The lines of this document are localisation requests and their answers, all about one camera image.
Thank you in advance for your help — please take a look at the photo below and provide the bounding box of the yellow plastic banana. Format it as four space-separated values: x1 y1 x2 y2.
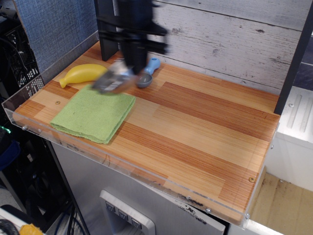
59 64 108 88

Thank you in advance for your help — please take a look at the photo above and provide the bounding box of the green folded cloth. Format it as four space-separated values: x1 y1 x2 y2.
50 85 135 144

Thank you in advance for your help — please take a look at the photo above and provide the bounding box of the left dark vertical post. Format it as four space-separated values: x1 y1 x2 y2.
94 0 118 61

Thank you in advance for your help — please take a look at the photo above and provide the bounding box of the yellow black object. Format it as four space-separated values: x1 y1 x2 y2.
19 224 44 235

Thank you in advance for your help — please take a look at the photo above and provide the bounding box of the right dark vertical post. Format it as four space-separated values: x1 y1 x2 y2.
274 1 313 115

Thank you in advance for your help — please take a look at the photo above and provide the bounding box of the clear acrylic table guard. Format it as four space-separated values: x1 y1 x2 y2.
1 78 267 230

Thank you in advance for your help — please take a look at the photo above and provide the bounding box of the silver toy fridge cabinet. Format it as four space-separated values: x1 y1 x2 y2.
52 143 229 235

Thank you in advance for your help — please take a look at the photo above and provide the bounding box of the black plastic crate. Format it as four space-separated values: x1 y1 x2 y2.
0 25 40 88

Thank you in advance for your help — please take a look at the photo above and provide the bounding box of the steel colander bowl with handles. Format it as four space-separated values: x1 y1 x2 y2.
91 59 137 94

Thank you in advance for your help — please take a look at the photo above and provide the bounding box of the white ribbed appliance top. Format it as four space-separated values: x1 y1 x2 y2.
277 86 313 143

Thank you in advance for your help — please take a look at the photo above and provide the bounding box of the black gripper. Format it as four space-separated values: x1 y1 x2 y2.
98 0 168 74

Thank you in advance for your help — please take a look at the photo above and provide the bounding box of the grey dispenser button panel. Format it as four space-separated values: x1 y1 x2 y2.
99 190 156 235

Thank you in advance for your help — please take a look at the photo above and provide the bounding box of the dark vertical post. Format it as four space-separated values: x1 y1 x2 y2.
274 1 313 115
94 0 118 61

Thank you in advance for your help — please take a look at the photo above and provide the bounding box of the blue handled grey spoon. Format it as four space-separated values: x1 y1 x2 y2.
136 58 161 88

